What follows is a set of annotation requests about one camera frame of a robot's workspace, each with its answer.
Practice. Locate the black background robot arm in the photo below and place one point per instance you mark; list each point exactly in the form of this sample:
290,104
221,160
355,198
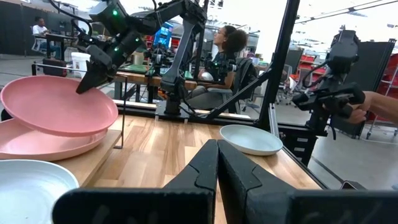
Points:
160,59

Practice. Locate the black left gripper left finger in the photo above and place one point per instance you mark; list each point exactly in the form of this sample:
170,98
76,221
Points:
140,205

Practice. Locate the white bucket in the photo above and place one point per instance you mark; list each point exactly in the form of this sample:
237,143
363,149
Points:
80,63

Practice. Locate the person's forearm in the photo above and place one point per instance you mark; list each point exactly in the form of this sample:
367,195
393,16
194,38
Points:
385,105

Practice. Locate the grey plate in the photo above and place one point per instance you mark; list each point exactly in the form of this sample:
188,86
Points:
28,193
251,140

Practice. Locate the red storage shelving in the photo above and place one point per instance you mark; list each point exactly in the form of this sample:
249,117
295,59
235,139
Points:
392,74

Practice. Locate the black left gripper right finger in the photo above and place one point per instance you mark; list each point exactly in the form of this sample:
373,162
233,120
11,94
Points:
280,205

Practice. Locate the deep pink plate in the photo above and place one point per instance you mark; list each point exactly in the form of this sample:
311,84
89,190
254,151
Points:
53,105

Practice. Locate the wooden background table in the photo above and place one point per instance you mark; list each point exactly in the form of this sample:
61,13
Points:
140,77

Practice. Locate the pale pink plate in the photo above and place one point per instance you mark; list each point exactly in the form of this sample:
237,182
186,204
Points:
46,147

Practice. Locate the black office chair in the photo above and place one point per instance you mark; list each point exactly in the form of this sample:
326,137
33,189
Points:
245,77

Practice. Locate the black aluminium rig frame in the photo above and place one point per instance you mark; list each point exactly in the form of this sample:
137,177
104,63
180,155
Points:
280,62

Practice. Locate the person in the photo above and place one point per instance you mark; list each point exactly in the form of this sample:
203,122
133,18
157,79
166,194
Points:
38,29
230,40

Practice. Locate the black background desk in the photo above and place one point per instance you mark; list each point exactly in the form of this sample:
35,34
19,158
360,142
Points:
59,38

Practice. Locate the black box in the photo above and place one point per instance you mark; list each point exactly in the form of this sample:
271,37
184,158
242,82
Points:
54,68

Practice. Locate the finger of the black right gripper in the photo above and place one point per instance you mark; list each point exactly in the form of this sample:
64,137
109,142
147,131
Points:
105,77
88,79

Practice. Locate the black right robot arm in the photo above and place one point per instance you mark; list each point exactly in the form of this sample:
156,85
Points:
183,46

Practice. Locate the black room divider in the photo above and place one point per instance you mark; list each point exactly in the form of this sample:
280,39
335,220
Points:
376,68

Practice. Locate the person's hand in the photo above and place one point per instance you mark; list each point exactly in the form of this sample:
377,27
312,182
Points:
360,112

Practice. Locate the blue screen monitor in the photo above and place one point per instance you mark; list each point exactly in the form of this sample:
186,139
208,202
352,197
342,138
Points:
163,34

